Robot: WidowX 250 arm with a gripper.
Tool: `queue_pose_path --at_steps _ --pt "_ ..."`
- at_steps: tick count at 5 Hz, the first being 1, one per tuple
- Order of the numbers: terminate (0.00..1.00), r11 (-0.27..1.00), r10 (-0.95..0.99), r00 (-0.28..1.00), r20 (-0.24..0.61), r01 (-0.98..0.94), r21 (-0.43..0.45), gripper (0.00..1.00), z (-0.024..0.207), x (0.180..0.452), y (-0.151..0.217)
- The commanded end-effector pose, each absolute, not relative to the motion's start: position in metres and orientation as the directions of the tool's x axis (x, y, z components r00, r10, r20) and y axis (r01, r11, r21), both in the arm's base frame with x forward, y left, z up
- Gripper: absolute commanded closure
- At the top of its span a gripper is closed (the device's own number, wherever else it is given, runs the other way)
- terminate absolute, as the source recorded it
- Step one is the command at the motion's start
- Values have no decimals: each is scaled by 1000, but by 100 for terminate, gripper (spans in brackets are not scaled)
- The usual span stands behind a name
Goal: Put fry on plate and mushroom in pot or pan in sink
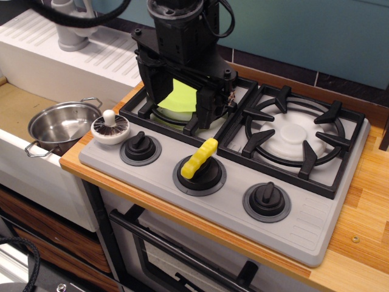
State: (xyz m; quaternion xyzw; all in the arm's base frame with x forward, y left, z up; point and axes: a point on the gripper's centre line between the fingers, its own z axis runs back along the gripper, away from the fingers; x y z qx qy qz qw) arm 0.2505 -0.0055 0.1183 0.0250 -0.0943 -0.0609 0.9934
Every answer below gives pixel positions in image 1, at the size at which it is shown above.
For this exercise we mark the black right burner grate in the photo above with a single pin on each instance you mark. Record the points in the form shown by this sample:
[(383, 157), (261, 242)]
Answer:
[(327, 176)]

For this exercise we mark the grey toy faucet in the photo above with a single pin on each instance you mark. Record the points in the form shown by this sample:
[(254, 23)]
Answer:
[(72, 39)]

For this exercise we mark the white toy sink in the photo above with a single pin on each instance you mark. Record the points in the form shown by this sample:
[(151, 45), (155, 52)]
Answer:
[(36, 73)]

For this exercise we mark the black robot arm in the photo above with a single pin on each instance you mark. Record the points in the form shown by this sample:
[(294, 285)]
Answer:
[(225, 10)]

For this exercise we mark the wooden drawer fronts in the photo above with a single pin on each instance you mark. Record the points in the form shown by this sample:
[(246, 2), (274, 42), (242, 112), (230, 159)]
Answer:
[(62, 244)]

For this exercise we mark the black stove knob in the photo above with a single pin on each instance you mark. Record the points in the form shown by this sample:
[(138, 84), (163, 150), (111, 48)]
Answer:
[(267, 202), (140, 150), (207, 180)]

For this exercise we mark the toy oven door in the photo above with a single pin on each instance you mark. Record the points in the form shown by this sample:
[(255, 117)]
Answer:
[(176, 269)]

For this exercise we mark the black right stove knob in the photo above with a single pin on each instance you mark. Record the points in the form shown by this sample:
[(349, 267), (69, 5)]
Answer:
[(267, 202)]

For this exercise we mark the stainless steel pot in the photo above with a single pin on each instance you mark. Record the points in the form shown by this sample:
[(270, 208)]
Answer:
[(57, 128)]

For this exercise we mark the white toy mushroom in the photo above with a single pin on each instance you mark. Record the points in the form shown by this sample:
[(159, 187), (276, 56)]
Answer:
[(110, 128)]

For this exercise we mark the white right burner disc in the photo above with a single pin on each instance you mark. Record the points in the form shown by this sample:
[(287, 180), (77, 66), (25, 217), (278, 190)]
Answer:
[(291, 130)]

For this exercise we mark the black left stove knob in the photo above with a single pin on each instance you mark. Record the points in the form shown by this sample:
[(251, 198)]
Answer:
[(140, 150)]

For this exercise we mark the black middle stove knob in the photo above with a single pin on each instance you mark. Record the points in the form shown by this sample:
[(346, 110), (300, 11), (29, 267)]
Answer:
[(207, 180)]

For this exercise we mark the lime green plate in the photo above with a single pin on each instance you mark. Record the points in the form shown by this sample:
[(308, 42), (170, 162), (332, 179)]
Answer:
[(181, 99)]

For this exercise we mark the grey toy stove top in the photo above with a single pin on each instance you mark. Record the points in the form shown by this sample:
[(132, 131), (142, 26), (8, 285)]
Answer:
[(303, 235)]

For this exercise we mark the black left burner grate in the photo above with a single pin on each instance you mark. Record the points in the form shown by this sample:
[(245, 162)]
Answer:
[(184, 127)]

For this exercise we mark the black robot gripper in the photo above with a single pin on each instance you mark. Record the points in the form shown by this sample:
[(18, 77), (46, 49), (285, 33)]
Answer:
[(182, 45)]

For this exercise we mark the black burner grate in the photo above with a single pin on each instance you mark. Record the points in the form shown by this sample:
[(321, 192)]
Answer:
[(184, 127), (327, 176)]

